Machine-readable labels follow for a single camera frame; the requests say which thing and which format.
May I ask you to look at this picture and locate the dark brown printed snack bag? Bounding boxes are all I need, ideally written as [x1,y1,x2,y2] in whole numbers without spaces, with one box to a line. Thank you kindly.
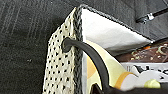
[114,39,168,65]

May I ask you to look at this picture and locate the black office chair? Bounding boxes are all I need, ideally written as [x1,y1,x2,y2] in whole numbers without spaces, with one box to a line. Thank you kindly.
[134,7,168,25]

